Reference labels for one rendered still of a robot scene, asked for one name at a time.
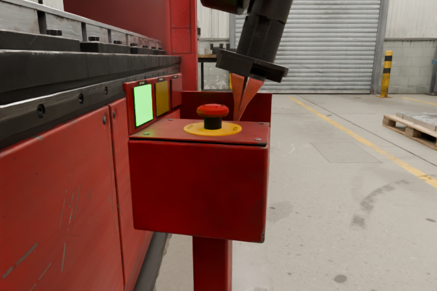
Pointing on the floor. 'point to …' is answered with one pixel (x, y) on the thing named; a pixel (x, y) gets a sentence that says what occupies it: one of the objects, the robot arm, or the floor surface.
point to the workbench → (212, 62)
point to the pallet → (413, 132)
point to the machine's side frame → (141, 8)
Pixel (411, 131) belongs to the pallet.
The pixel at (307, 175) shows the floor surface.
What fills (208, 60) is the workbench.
